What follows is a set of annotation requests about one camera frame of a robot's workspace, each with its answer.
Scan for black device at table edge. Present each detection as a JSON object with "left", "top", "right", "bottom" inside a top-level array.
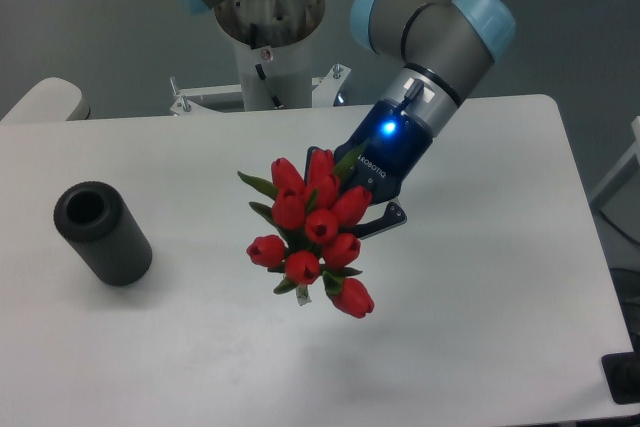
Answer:
[{"left": 601, "top": 352, "right": 639, "bottom": 405}]

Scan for black cable on pedestal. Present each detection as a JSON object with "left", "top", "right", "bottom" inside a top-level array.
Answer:
[{"left": 253, "top": 62, "right": 284, "bottom": 110}]

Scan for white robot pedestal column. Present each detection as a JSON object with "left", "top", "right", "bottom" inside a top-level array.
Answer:
[{"left": 213, "top": 0, "right": 327, "bottom": 111}]

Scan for white furniture at right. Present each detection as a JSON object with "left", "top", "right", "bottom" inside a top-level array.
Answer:
[{"left": 588, "top": 117, "right": 639, "bottom": 212}]

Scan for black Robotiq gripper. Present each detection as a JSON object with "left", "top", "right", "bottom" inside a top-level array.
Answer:
[{"left": 306, "top": 100, "right": 431, "bottom": 240}]

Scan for beige chair backrest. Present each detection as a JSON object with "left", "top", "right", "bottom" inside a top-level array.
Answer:
[{"left": 1, "top": 77, "right": 91, "bottom": 125}]

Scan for black ribbed cylinder vase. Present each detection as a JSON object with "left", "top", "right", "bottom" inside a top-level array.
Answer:
[{"left": 53, "top": 181, "right": 153, "bottom": 287}]

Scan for white metal base frame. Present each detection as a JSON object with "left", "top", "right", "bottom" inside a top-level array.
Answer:
[{"left": 169, "top": 63, "right": 352, "bottom": 116}]

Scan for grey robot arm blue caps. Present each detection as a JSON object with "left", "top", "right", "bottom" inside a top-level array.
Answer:
[{"left": 179, "top": 0, "right": 516, "bottom": 239}]

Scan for red tulip bouquet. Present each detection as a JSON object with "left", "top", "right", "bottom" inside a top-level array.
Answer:
[{"left": 238, "top": 143, "right": 375, "bottom": 319}]

